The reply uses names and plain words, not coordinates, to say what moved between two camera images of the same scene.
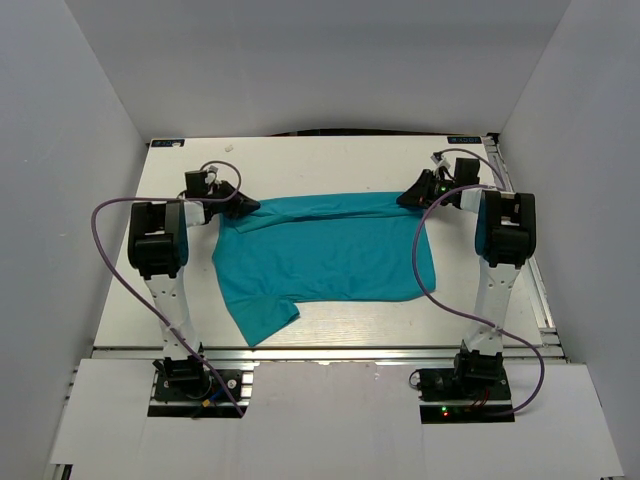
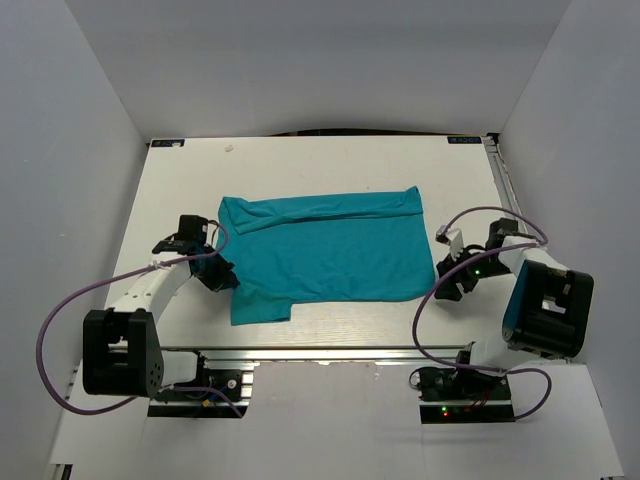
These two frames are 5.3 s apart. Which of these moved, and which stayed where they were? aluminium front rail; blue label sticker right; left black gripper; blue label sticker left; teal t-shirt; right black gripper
Moved: right black gripper; left black gripper
Stayed: teal t-shirt; blue label sticker right; blue label sticker left; aluminium front rail
